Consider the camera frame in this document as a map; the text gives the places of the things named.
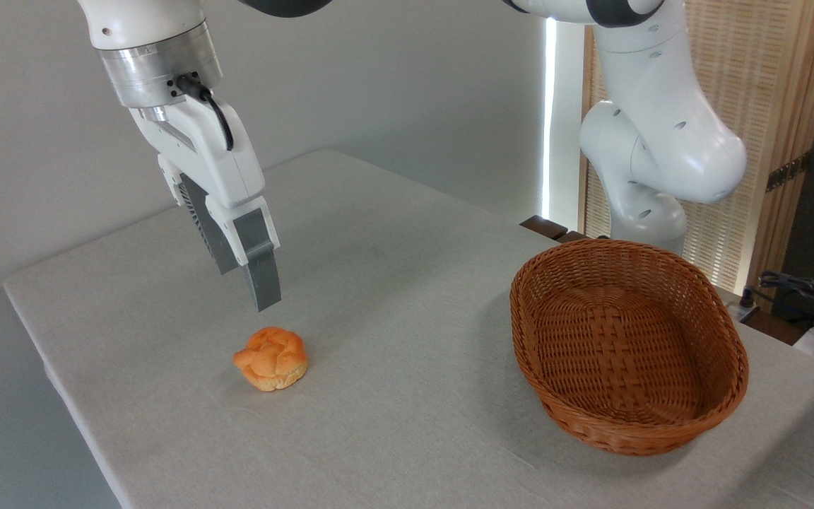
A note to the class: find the wooden woven folding screen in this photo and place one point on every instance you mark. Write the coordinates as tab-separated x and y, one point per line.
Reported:
767	71

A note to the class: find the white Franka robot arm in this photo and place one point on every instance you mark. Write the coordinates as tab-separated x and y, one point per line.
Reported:
661	141

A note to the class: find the grey tablecloth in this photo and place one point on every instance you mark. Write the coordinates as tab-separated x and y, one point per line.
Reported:
393	297

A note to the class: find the brown wicker basket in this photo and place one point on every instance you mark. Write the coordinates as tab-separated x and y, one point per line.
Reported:
626	353

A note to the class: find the dark brown wooden furniture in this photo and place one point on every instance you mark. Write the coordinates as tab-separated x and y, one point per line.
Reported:
547	227

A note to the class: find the dark metal screen hinge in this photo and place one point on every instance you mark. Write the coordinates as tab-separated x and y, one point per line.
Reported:
787	172

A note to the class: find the orange bread roll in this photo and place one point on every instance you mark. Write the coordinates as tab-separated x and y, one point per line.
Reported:
273	359

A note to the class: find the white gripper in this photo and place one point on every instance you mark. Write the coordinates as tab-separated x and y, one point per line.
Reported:
227	173

